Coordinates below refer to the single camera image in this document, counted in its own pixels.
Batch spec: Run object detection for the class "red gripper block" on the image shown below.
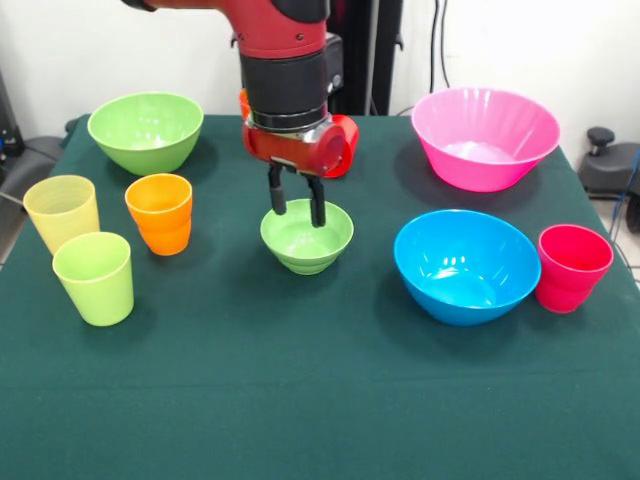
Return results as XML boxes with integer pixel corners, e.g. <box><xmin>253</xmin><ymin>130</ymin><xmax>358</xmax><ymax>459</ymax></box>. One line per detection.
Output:
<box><xmin>242</xmin><ymin>114</ymin><xmax>352</xmax><ymax>229</ymax></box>

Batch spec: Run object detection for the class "small green plastic bowl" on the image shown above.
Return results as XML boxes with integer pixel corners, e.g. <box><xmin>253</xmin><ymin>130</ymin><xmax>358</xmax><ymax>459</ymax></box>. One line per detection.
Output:
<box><xmin>259</xmin><ymin>198</ymin><xmax>355</xmax><ymax>276</ymax></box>

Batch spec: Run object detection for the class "red plastic cup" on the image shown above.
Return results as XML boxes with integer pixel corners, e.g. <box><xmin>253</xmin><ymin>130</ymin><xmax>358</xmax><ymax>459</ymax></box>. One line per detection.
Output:
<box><xmin>322</xmin><ymin>114</ymin><xmax>360</xmax><ymax>180</ymax></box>

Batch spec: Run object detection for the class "blue plastic bowl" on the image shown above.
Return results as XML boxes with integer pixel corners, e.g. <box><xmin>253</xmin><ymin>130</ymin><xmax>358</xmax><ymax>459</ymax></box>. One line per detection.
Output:
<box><xmin>393</xmin><ymin>209</ymin><xmax>542</xmax><ymax>328</ymax></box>

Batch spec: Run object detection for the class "orange plastic cup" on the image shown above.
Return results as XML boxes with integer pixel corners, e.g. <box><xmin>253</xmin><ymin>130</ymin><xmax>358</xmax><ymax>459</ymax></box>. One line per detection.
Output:
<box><xmin>124</xmin><ymin>173</ymin><xmax>194</xmax><ymax>257</ymax></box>

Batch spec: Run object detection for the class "large green plastic bowl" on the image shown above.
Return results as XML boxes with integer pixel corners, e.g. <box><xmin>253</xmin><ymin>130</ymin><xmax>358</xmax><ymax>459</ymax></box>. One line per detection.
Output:
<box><xmin>87</xmin><ymin>91</ymin><xmax>205</xmax><ymax>177</ymax></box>

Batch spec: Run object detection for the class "dark green tablecloth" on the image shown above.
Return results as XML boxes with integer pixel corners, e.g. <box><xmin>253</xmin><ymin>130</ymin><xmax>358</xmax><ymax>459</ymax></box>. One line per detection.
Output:
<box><xmin>0</xmin><ymin>113</ymin><xmax>640</xmax><ymax>480</ymax></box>

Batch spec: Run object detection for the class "large pink plastic bowl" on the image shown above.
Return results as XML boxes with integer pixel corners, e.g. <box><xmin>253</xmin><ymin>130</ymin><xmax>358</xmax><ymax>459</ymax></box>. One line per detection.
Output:
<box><xmin>410</xmin><ymin>86</ymin><xmax>561</xmax><ymax>194</ymax></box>

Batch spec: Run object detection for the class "light green plastic cup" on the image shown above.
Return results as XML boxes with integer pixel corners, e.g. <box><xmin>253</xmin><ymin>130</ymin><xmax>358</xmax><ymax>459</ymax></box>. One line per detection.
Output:
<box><xmin>52</xmin><ymin>231</ymin><xmax>135</xmax><ymax>328</ymax></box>

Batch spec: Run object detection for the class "yellow plastic cup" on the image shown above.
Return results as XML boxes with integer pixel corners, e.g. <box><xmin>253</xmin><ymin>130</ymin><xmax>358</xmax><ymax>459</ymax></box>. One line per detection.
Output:
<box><xmin>22</xmin><ymin>174</ymin><xmax>100</xmax><ymax>256</ymax></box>

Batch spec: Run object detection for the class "grey rounded base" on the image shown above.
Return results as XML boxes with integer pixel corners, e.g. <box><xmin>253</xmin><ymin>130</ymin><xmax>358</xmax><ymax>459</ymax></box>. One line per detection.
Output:
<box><xmin>0</xmin><ymin>134</ymin><xmax>64</xmax><ymax>201</ymax></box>

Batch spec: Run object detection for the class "magenta plastic cup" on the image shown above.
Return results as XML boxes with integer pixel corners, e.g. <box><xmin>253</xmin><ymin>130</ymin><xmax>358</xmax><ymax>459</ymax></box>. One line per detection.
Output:
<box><xmin>534</xmin><ymin>224</ymin><xmax>615</xmax><ymax>315</ymax></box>

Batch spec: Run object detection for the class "black equipment box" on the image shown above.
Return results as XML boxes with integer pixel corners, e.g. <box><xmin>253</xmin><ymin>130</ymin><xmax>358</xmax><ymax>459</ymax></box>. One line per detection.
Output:
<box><xmin>0</xmin><ymin>69</ymin><xmax>24</xmax><ymax>156</ymax></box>

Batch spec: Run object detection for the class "grey base with black knob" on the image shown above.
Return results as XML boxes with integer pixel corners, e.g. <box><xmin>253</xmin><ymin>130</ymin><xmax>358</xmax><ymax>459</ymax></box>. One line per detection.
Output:
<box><xmin>579</xmin><ymin>127</ymin><xmax>640</xmax><ymax>201</ymax></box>

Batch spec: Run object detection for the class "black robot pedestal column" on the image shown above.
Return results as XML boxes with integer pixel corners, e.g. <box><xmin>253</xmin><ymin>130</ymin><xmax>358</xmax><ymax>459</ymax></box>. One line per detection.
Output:
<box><xmin>230</xmin><ymin>0</ymin><xmax>405</xmax><ymax>117</ymax></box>

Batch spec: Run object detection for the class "black wall cable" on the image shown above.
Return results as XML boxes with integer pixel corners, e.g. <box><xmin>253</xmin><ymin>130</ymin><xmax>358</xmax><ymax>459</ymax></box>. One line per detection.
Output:
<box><xmin>431</xmin><ymin>0</ymin><xmax>451</xmax><ymax>89</ymax></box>

